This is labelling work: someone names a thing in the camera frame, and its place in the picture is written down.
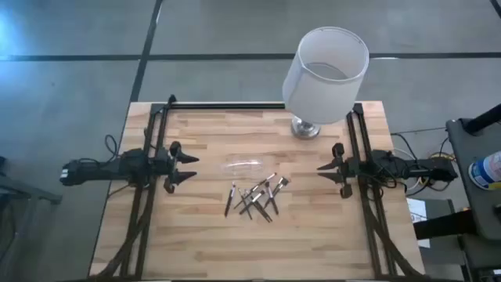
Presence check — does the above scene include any black cart beam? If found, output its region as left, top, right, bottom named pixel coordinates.
left=413, top=209, right=477, bottom=240

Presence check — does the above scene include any grey bench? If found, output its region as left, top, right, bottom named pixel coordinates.
left=0, top=155, right=63, bottom=275

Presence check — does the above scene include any black floor cable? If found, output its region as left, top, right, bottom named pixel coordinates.
left=390, top=125, right=449, bottom=162

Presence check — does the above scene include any yellow cable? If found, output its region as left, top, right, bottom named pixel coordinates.
left=417, top=151, right=457, bottom=188

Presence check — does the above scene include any clear acrylic organizer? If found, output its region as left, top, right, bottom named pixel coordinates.
left=221, top=156, right=265, bottom=177

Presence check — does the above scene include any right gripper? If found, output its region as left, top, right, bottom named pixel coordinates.
left=316, top=143, right=360, bottom=199

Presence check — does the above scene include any black aluminium table frame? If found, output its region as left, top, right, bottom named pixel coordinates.
left=88, top=93, right=426, bottom=281

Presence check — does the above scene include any grey stand base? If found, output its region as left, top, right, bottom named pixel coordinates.
left=458, top=233, right=501, bottom=282

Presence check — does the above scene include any white cable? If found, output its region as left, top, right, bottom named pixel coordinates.
left=392, top=146, right=424, bottom=193

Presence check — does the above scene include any blue white wipes canister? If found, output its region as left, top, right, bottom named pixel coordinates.
left=468, top=150, right=501, bottom=191

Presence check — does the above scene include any white paper sheet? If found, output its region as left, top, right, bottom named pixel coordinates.
left=405, top=197, right=431, bottom=249

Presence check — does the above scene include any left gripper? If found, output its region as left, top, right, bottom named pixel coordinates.
left=153, top=140, right=200, bottom=195

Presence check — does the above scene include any table lamp white shade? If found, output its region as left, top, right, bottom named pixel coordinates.
left=281, top=26, right=370, bottom=140

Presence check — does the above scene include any grey side cart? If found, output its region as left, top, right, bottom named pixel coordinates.
left=445, top=117, right=501, bottom=240

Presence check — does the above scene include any black pole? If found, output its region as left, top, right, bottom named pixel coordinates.
left=463, top=103, right=501, bottom=135

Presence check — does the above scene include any thin black makeup brush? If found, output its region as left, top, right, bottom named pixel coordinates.
left=237, top=187, right=254, bottom=220

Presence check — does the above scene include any black makeup brush silver ferrule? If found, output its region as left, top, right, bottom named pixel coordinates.
left=238, top=190, right=266, bottom=215
left=250, top=197, right=273, bottom=223
left=224, top=182, right=237, bottom=219
left=233, top=172, right=278, bottom=210

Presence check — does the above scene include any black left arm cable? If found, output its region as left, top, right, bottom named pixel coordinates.
left=103, top=134, right=119, bottom=158

